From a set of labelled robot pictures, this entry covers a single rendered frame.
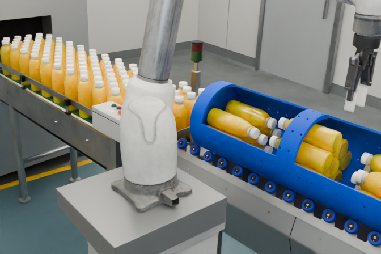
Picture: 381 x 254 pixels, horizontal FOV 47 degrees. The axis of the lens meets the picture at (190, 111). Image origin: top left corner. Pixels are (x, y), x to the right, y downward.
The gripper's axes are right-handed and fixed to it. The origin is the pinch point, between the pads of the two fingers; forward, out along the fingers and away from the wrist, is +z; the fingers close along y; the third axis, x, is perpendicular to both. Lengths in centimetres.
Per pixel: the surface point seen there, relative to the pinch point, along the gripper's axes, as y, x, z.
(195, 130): -15, 53, 24
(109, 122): -35, 82, 25
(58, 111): -25, 145, 43
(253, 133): -7.9, 31.2, 20.2
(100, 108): -33, 90, 22
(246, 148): -14.9, 28.4, 22.7
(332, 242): -12.8, -6.4, 43.2
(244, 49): 372, 336, 109
